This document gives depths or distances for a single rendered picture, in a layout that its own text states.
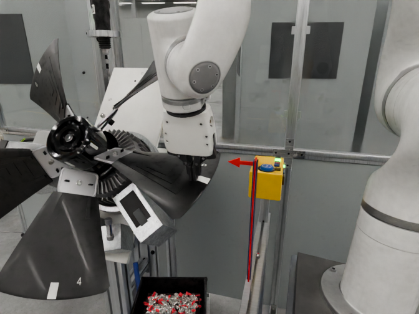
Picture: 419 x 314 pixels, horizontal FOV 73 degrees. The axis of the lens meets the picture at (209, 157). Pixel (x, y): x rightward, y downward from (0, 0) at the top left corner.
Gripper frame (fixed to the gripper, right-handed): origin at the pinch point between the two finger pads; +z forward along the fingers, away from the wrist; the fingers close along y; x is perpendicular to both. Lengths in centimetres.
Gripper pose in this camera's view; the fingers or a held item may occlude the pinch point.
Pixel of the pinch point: (194, 169)
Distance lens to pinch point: 62.5
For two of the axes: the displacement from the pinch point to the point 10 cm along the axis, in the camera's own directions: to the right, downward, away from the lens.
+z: 0.7, 8.0, 5.9
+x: -2.5, 5.9, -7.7
